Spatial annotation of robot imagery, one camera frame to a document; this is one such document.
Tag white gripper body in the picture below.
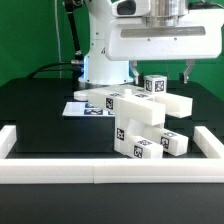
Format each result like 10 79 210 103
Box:
105 9 224 61

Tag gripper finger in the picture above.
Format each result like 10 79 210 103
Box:
129 61 139 85
179 59 195 84

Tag white tagged cube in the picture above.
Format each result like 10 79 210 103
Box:
144 75 167 94

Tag white chair back frame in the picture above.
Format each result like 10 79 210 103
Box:
74 85 193 126

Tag white chair seat block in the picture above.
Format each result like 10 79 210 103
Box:
113 116 158 158

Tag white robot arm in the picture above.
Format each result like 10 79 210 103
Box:
83 0 224 85

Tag white marker sheet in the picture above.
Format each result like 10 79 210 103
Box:
62 102 114 117

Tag white U-shaped border fence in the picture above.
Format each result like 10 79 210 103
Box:
0 125 224 184

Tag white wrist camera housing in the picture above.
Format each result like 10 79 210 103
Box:
111 0 151 17

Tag black cable bundle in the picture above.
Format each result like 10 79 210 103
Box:
26 0 85 80

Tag white thin cable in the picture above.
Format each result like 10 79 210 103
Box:
54 0 64 80

